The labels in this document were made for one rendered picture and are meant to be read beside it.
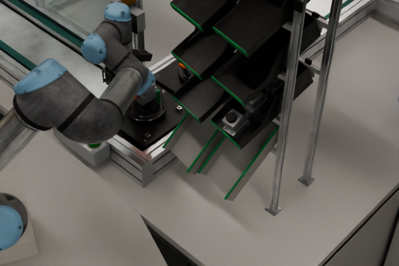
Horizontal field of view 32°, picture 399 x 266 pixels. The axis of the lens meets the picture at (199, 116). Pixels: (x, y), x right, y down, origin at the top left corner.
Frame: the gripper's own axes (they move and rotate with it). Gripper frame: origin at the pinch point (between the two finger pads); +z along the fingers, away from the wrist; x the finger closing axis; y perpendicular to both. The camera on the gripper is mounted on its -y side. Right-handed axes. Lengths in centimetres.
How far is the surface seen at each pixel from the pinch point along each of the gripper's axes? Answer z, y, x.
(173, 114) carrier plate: 10.2, -12.0, 7.9
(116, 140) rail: 11.6, 8.5, 2.2
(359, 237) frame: 32, -29, 75
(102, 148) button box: 11.3, 14.2, 1.8
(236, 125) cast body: -18.1, 1.2, 44.9
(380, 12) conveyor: 19, -124, 20
